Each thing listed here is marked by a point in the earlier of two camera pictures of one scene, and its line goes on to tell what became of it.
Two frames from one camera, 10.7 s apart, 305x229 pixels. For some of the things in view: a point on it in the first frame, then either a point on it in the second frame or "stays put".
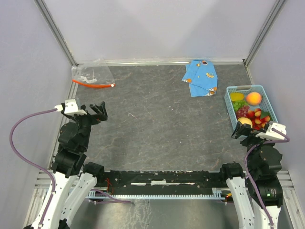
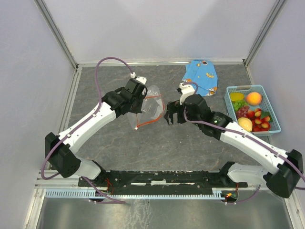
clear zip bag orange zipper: (96, 74) to (152, 108)
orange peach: (253, 98) stays put
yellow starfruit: (236, 96) stays put
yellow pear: (245, 120) stays put
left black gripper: (95, 119) to (138, 109)
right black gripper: (245, 129) to (173, 107)
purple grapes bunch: (242, 112) stays put
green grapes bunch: (237, 104) stays put
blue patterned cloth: (201, 76) stays put
